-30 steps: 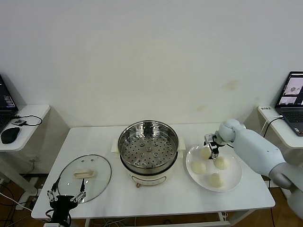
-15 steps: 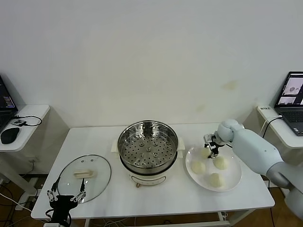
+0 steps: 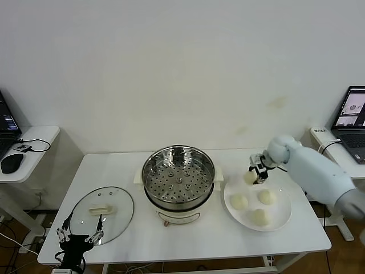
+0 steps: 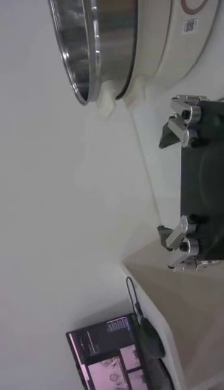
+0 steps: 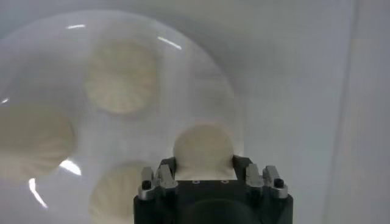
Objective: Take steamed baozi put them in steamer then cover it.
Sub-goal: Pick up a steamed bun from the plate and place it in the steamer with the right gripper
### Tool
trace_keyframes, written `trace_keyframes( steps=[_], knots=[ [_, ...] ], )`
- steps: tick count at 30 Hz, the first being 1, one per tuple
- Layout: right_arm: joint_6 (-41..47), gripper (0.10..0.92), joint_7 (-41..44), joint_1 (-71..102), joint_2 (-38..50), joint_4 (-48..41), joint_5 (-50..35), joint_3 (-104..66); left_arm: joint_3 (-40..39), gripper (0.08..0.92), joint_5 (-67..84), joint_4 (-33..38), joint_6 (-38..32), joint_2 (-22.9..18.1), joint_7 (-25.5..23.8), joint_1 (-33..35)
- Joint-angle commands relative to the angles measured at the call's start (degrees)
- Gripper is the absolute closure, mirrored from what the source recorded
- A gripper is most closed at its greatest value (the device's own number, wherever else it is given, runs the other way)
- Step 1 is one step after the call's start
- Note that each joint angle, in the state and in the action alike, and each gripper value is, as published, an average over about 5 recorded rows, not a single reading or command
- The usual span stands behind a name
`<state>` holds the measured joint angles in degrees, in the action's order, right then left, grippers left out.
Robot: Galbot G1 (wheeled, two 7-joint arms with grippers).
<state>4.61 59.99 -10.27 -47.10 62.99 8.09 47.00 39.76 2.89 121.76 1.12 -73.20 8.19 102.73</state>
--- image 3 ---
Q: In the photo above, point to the white wall socket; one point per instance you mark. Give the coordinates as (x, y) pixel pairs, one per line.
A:
(41, 193)

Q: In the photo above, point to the black laptop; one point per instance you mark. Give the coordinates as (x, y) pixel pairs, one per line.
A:
(7, 137)

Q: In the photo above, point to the white paper label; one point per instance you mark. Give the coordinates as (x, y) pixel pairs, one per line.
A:
(320, 131)

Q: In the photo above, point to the grey laptop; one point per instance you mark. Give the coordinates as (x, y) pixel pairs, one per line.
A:
(353, 137)

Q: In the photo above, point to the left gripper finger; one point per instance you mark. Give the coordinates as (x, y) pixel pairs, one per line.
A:
(95, 237)
(62, 234)

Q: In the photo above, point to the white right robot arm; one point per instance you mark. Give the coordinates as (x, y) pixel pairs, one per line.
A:
(313, 168)

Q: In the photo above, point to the white table frame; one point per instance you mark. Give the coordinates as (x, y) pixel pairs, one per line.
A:
(269, 261)

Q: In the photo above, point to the cream electric cooker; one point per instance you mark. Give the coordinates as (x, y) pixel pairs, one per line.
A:
(182, 217)

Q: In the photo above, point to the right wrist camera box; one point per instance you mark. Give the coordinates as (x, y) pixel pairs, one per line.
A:
(261, 166)

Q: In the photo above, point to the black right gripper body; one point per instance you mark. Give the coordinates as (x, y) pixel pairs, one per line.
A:
(261, 174)

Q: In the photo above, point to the small black usb hub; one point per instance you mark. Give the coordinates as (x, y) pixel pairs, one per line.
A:
(22, 147)

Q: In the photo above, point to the glass pot lid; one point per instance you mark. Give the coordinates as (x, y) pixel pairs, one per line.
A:
(119, 205)

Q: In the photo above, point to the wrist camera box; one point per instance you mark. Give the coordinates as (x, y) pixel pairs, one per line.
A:
(261, 166)
(65, 271)

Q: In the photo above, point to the stainless steel steamer basket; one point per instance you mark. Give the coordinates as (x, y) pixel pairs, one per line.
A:
(179, 182)

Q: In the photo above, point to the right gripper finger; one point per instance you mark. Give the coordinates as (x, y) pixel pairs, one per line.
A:
(261, 181)
(252, 165)

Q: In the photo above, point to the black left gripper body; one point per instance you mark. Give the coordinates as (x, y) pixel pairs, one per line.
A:
(74, 248)

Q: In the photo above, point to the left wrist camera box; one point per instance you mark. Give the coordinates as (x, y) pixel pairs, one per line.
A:
(65, 271)

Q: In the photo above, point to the white side table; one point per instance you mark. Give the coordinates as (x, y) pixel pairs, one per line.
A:
(342, 155)
(42, 131)

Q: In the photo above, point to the white round plate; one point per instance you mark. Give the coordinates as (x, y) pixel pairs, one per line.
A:
(280, 212)

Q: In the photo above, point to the white steamed baozi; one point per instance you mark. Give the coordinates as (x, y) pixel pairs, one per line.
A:
(249, 178)
(267, 197)
(261, 218)
(239, 201)

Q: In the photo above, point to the black computer mouse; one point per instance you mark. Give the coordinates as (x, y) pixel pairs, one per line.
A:
(12, 163)

